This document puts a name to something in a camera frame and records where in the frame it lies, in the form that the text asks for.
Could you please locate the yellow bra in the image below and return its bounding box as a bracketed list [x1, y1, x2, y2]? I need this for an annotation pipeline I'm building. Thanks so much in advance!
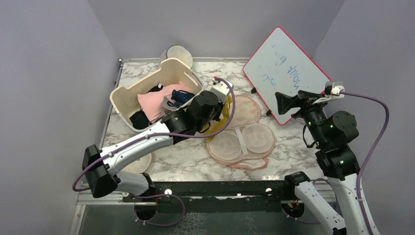
[204, 95, 232, 135]

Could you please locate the pink garment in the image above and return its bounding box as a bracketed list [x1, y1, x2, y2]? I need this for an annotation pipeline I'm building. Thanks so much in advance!
[137, 82, 190, 123]

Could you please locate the round white mesh bag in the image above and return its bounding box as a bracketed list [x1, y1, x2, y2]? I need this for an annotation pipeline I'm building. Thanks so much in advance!
[159, 45, 194, 68]

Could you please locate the floral orange laundry bag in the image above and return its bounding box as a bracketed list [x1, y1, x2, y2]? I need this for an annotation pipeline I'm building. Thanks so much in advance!
[207, 95, 276, 170]

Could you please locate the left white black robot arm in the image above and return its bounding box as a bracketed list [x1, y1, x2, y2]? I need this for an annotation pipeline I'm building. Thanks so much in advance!
[82, 91, 230, 198]

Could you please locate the cream plastic laundry basket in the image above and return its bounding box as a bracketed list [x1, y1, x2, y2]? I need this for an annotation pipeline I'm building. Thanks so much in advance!
[110, 58, 205, 133]

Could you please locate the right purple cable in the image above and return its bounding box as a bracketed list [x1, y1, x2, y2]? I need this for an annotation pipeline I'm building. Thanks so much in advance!
[280, 91, 391, 235]

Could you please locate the round beige bra wash bag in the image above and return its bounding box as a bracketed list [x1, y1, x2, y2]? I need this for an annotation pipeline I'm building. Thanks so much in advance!
[122, 153, 153, 174]

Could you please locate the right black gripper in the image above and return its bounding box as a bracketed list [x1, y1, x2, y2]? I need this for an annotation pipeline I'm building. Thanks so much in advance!
[276, 90, 329, 146]

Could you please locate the pink framed whiteboard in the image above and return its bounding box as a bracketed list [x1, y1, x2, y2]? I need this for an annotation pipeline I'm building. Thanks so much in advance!
[243, 26, 331, 125]

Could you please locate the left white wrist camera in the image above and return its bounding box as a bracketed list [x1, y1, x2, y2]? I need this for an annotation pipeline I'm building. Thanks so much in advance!
[206, 80, 233, 104]

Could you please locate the black garment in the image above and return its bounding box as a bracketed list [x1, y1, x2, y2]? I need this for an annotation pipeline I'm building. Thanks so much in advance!
[129, 110, 151, 130]

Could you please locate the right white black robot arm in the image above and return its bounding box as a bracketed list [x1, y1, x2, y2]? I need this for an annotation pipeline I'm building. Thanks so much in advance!
[275, 91, 380, 235]

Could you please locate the purple cable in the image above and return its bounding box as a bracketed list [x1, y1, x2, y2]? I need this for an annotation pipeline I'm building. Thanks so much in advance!
[280, 91, 391, 235]
[71, 77, 236, 227]

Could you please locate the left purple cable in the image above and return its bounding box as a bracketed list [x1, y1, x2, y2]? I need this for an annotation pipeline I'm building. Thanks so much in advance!
[71, 77, 236, 227]

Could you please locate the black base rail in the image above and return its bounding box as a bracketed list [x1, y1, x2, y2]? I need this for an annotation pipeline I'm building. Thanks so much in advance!
[122, 180, 305, 217]

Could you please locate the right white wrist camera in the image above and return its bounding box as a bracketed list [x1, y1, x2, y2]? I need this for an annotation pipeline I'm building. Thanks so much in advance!
[313, 81, 345, 105]

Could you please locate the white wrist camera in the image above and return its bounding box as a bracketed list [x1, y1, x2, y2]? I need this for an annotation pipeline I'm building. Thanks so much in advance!
[206, 80, 233, 104]
[313, 81, 345, 105]

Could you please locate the dark blue bra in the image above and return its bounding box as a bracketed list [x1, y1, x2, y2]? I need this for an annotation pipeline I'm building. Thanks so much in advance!
[167, 90, 195, 108]

